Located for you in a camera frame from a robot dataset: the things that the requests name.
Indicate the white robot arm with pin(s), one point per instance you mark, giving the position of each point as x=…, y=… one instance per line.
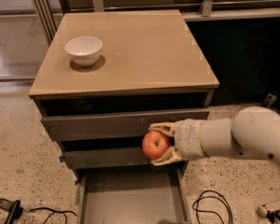
x=253, y=134

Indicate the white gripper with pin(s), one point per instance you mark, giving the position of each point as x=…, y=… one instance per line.
x=188, y=139

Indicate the grey middle drawer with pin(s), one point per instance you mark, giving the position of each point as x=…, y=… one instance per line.
x=102, y=158

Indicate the grey drawer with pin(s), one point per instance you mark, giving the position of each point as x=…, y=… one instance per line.
x=102, y=158
x=113, y=125
x=133, y=195

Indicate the grey top drawer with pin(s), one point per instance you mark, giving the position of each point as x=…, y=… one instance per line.
x=113, y=125

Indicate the grey bottom drawer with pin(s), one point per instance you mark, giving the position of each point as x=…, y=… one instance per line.
x=133, y=195

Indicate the grey drawer cabinet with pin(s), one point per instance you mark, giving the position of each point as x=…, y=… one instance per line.
x=149, y=62

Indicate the black power adapter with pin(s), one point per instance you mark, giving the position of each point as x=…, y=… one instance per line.
x=14, y=210

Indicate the small grey floor device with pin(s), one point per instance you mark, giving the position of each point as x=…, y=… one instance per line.
x=269, y=100

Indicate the red apple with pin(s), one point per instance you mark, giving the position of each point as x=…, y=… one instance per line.
x=155, y=144

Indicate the white power strip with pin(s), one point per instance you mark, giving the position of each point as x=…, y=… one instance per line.
x=269, y=208

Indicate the white ceramic bowl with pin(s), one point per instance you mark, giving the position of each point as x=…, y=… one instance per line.
x=84, y=50

